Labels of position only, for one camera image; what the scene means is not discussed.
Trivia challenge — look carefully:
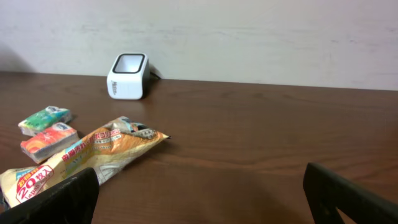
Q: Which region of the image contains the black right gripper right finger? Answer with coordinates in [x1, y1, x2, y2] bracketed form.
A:
[303, 162, 397, 224]

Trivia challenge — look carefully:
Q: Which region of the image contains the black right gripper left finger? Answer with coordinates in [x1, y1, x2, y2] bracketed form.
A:
[1, 168, 100, 224]

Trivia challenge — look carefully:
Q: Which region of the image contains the yellow snack bag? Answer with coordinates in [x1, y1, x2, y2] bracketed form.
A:
[1, 116, 168, 208]

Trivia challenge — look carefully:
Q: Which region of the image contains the orange tissue pack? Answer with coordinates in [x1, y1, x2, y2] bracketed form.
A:
[21, 123, 80, 164]

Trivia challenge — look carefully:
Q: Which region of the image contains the green tissue pack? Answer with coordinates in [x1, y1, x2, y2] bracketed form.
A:
[18, 106, 72, 136]

